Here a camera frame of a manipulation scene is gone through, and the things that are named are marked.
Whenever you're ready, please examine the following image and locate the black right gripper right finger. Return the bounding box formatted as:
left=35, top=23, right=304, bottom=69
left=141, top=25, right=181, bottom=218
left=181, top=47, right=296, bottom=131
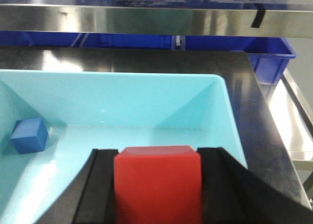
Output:
left=197, top=148, right=313, bottom=224

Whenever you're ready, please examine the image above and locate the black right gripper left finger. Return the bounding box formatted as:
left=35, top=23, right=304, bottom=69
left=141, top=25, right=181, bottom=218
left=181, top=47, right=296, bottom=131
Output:
left=36, top=149, right=118, bottom=224

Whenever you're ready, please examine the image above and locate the red foam cube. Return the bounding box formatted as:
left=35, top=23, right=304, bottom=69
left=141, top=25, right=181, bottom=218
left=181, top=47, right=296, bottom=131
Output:
left=114, top=146, right=202, bottom=224

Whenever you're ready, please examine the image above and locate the blue foam cube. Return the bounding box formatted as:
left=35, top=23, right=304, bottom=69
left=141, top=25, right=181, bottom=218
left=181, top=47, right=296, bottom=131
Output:
left=10, top=118, right=48, bottom=154

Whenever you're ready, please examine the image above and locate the light cyan plastic tub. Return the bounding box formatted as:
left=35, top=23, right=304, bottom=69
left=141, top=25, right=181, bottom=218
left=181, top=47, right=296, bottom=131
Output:
left=0, top=70, right=246, bottom=224

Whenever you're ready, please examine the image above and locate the blue bin beside table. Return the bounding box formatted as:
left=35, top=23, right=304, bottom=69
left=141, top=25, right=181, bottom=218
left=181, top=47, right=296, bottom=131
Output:
left=180, top=35, right=297, bottom=86

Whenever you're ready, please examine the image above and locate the stainless steel shelf rail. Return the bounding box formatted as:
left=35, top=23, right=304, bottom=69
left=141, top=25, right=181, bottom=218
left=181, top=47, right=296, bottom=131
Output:
left=0, top=4, right=313, bottom=38

